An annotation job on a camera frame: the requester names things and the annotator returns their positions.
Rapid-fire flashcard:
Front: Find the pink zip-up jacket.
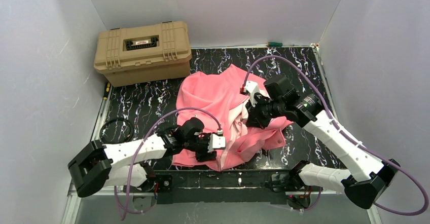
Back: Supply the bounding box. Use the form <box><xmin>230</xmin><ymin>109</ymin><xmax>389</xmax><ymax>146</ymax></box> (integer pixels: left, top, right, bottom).
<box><xmin>176</xmin><ymin>65</ymin><xmax>291</xmax><ymax>171</ymax></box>

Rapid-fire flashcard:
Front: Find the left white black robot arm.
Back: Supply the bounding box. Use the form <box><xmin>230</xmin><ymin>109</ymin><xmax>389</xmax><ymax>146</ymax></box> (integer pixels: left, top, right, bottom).
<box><xmin>67</xmin><ymin>118</ymin><xmax>225</xmax><ymax>198</ymax></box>

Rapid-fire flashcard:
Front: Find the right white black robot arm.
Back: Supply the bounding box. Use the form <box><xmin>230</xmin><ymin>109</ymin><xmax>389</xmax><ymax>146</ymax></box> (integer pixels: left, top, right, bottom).
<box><xmin>240</xmin><ymin>77</ymin><xmax>397</xmax><ymax>209</ymax></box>

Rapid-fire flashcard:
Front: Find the tan plastic tool case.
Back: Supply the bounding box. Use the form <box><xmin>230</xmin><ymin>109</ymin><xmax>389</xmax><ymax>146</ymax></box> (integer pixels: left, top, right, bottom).
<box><xmin>94</xmin><ymin>21</ymin><xmax>192</xmax><ymax>87</ymax></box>

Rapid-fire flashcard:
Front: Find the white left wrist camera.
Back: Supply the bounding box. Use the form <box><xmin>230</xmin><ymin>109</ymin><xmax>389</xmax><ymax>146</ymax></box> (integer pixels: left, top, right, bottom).
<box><xmin>208</xmin><ymin>130</ymin><xmax>226</xmax><ymax>153</ymax></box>

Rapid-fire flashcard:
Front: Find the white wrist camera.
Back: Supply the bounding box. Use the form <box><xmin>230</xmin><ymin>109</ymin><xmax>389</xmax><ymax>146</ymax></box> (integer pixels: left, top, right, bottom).
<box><xmin>208</xmin><ymin>130</ymin><xmax>226</xmax><ymax>153</ymax></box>
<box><xmin>240</xmin><ymin>81</ymin><xmax>260</xmax><ymax>107</ymax></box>

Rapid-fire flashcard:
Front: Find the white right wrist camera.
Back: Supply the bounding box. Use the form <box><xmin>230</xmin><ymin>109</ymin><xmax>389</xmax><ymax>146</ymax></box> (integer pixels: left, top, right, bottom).
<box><xmin>240</xmin><ymin>81</ymin><xmax>260</xmax><ymax>107</ymax></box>

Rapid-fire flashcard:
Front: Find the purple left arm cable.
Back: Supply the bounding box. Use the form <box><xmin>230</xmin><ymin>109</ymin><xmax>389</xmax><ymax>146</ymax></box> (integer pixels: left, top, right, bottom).
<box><xmin>114</xmin><ymin>106</ymin><xmax>224</xmax><ymax>221</ymax></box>

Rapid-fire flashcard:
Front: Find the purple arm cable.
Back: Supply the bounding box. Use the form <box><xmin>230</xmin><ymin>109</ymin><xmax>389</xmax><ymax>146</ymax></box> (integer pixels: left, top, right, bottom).
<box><xmin>114</xmin><ymin>106</ymin><xmax>224</xmax><ymax>221</ymax></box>
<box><xmin>242</xmin><ymin>55</ymin><xmax>429</xmax><ymax>216</ymax></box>

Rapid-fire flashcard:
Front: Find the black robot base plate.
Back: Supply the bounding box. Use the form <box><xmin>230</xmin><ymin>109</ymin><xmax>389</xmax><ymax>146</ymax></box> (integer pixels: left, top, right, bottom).
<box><xmin>122</xmin><ymin>169</ymin><xmax>323</xmax><ymax>206</ymax></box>

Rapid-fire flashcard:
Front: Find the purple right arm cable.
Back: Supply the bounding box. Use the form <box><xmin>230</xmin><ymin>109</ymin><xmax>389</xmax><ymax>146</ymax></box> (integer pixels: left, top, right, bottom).
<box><xmin>242</xmin><ymin>55</ymin><xmax>429</xmax><ymax>216</ymax></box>

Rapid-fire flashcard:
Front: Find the black coiled cable bundle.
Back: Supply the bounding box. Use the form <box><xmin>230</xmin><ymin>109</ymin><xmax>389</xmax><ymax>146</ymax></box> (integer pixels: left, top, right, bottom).
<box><xmin>99</xmin><ymin>118</ymin><xmax>135</xmax><ymax>144</ymax></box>

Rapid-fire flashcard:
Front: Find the yellow black handled screwdriver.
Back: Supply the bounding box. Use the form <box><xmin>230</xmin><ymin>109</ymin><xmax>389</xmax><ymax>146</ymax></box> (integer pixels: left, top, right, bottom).
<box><xmin>103</xmin><ymin>82</ymin><xmax>112</xmax><ymax>100</ymax></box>

